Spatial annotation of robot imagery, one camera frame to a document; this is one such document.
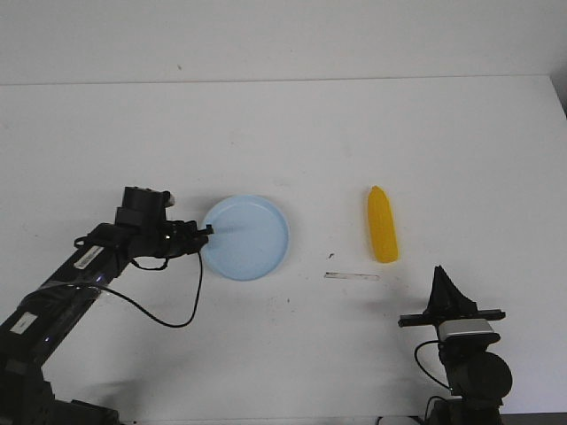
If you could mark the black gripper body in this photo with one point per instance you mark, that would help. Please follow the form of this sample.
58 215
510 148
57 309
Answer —
428 319
143 214

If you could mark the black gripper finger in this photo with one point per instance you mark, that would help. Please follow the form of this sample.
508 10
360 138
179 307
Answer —
456 302
437 299
199 241
207 230

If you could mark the light blue round plate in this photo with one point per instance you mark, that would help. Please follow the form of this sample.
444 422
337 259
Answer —
251 238

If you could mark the yellow corn cob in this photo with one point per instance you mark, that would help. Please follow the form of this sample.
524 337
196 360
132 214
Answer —
382 231

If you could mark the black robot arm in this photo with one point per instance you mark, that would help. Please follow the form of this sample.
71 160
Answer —
477 379
45 317

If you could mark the thin clear tape strip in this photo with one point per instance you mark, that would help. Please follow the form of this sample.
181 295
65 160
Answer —
352 276

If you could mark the small white object bottom edge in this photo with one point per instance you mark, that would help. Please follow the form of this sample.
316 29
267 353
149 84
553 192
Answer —
397 420

